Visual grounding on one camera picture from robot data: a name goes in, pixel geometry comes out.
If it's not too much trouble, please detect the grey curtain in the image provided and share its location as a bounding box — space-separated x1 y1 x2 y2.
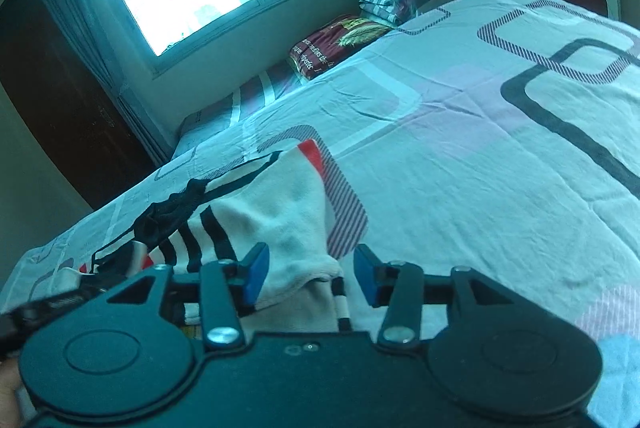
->
22 0 177 166

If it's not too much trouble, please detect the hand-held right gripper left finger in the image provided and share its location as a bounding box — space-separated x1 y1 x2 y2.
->
102 242 271 352

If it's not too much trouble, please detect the white red black striped garment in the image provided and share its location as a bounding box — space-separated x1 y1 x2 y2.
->
55 139 353 334

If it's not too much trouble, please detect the dark red printed cushion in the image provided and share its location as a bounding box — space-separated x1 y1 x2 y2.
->
288 14 394 81

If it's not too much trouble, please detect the person's left forearm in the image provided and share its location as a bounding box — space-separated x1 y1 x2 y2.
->
0 358 26 411

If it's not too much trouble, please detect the patterned bed sheet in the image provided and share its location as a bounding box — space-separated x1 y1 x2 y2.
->
0 0 640 428

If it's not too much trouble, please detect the dark wooden wardrobe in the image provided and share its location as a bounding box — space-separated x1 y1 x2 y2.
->
0 0 157 210

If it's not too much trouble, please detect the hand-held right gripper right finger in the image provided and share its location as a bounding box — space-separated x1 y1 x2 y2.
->
352 243 507 350

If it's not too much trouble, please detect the black cloth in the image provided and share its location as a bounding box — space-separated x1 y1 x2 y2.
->
132 179 207 255

